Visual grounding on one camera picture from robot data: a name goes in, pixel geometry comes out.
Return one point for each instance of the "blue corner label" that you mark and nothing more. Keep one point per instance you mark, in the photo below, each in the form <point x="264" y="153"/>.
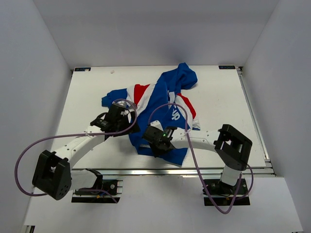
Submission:
<point x="226" y="67"/>
<point x="82" y="69"/>

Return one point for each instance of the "blue right corner label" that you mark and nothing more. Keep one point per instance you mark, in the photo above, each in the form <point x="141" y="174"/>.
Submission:
<point x="226" y="67"/>

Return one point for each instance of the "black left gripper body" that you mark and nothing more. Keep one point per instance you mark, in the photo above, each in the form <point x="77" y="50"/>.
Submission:
<point x="122" y="124"/>

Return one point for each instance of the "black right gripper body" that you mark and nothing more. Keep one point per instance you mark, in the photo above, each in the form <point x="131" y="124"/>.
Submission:
<point x="156" y="149"/>

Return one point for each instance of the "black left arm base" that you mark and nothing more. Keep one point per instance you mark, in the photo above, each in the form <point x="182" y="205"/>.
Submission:
<point x="103" y="190"/>

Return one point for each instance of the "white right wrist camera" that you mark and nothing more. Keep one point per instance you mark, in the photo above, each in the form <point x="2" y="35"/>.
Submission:
<point x="157" y="124"/>

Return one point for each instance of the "blue left corner label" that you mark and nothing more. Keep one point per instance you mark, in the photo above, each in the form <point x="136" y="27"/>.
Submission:
<point x="82" y="69"/>

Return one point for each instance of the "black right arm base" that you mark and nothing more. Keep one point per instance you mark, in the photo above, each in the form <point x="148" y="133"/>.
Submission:
<point x="222" y="193"/>

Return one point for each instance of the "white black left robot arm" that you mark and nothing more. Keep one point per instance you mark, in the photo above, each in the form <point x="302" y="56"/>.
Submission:
<point x="54" y="173"/>

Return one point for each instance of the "blue white red jacket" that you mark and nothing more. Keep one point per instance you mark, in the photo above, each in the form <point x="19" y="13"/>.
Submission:
<point x="161" y="101"/>

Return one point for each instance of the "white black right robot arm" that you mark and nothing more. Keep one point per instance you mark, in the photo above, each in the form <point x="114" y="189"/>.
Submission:
<point x="231" y="145"/>

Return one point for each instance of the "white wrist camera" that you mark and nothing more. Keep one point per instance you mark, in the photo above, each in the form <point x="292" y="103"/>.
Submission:
<point x="157" y="124"/>
<point x="128" y="109"/>

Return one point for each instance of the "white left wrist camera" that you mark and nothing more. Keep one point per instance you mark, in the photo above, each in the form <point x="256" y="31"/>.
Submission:
<point x="128" y="109"/>

